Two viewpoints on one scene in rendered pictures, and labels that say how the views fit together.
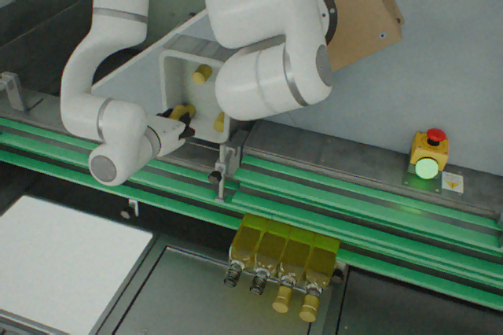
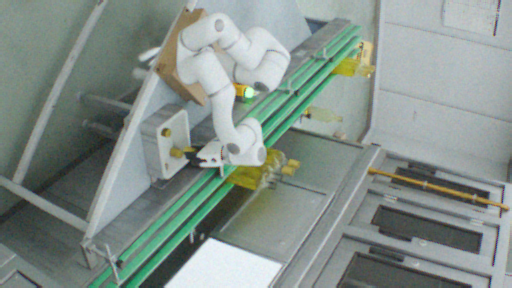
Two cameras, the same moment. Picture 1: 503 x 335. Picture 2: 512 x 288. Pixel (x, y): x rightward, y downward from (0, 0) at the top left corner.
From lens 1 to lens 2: 1.58 m
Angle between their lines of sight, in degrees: 60
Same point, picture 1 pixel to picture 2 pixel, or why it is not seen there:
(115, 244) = (213, 255)
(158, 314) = (271, 237)
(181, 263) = (235, 227)
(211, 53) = (170, 112)
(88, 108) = (246, 131)
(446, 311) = (280, 145)
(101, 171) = (261, 156)
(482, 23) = not seen: hidden behind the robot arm
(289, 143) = (209, 130)
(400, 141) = not seen: hidden behind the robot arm
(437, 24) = not seen: hidden behind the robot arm
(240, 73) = (273, 69)
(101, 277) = (239, 260)
